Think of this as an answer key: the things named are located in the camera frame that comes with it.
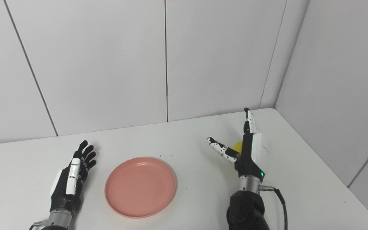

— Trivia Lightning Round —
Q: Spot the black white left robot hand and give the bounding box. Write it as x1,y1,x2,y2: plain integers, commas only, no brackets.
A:
50,140,97,213

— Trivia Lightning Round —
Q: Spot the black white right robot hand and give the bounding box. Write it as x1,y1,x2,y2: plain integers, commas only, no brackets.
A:
207,108,266,180

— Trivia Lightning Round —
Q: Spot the pink round plate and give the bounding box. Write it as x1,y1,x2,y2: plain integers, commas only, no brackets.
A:
104,157,177,219

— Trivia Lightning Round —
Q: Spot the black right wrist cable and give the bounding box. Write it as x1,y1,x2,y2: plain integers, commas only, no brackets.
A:
258,185,288,230

